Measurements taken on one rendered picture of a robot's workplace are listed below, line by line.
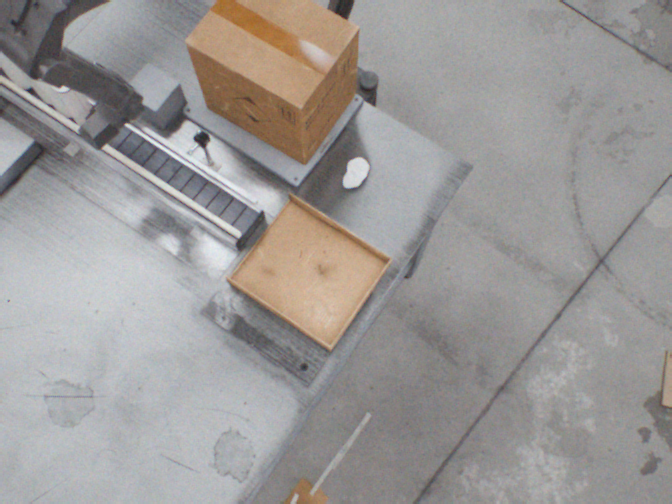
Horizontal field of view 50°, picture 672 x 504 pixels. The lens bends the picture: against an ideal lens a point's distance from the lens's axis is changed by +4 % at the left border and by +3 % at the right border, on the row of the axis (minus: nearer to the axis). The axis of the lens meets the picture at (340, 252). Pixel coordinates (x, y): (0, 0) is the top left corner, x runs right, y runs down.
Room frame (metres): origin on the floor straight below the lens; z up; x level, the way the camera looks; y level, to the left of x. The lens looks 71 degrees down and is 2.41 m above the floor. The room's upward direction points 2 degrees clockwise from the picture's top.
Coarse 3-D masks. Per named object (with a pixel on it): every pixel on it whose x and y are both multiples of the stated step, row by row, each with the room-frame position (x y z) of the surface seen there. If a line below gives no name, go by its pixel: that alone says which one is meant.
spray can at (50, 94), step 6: (42, 84) 0.85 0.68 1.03; (42, 90) 0.85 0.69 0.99; (48, 90) 0.85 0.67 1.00; (48, 96) 0.85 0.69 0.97; (54, 96) 0.85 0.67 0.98; (54, 102) 0.85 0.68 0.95; (60, 102) 0.85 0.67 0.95; (60, 108) 0.85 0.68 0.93; (66, 108) 0.85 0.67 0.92; (66, 114) 0.85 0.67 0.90
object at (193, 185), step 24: (0, 72) 0.96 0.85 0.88; (72, 120) 0.84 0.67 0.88; (120, 144) 0.79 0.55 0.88; (144, 144) 0.79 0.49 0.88; (144, 168) 0.73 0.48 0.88; (168, 168) 0.73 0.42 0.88; (192, 192) 0.67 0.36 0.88; (216, 192) 0.67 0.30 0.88; (240, 216) 0.61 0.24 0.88; (240, 240) 0.55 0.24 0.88
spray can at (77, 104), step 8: (56, 88) 0.83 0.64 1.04; (64, 88) 0.83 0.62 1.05; (64, 96) 0.82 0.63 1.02; (72, 96) 0.83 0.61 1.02; (80, 96) 0.84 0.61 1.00; (64, 104) 0.83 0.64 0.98; (72, 104) 0.82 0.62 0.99; (80, 104) 0.83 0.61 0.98; (88, 104) 0.85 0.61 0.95; (72, 112) 0.82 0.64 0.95; (80, 112) 0.82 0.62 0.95; (88, 112) 0.83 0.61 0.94; (80, 120) 0.82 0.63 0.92
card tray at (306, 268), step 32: (288, 224) 0.62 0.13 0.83; (320, 224) 0.62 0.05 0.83; (256, 256) 0.53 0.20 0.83; (288, 256) 0.53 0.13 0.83; (320, 256) 0.54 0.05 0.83; (352, 256) 0.54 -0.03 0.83; (384, 256) 0.54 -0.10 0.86; (256, 288) 0.45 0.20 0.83; (288, 288) 0.45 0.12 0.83; (320, 288) 0.46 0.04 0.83; (352, 288) 0.46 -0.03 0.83; (288, 320) 0.37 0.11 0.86; (320, 320) 0.38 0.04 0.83
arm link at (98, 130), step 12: (96, 108) 0.73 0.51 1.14; (108, 108) 0.73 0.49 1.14; (132, 108) 0.72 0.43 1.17; (144, 108) 0.73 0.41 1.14; (96, 120) 0.70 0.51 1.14; (108, 120) 0.71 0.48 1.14; (120, 120) 0.71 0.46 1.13; (84, 132) 0.68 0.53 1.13; (96, 132) 0.68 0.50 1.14; (108, 132) 0.69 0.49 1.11; (96, 144) 0.66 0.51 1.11
